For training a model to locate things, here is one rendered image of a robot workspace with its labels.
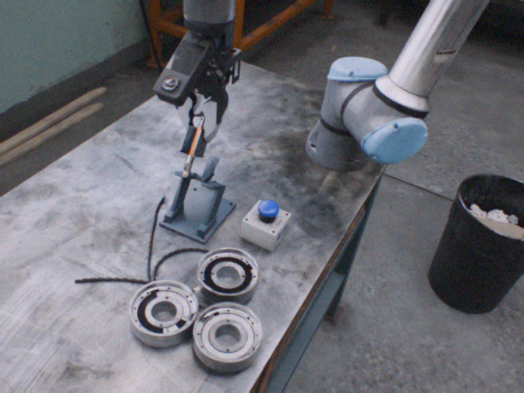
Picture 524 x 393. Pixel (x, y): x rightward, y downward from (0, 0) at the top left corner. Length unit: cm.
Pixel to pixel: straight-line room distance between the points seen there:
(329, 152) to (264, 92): 34
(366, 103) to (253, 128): 35
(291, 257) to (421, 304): 116
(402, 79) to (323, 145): 27
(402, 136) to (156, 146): 54
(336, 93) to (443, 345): 114
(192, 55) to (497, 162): 235
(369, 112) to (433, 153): 186
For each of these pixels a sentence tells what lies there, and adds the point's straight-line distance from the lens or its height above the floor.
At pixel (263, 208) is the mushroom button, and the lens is 95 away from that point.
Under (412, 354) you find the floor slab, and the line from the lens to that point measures 193.
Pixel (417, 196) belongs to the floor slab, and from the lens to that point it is 253.
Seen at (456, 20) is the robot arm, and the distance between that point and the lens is 98.
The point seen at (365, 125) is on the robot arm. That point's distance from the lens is 102.
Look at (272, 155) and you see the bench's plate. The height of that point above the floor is 80.
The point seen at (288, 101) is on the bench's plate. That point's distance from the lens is 141.
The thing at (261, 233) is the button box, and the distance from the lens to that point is 96.
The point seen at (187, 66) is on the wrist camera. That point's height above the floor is 114.
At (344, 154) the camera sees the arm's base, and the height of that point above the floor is 84.
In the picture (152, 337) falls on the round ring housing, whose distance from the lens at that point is 81.
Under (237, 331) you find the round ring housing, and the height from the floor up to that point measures 82.
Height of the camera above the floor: 151
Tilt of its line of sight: 41 degrees down
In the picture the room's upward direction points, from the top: 8 degrees clockwise
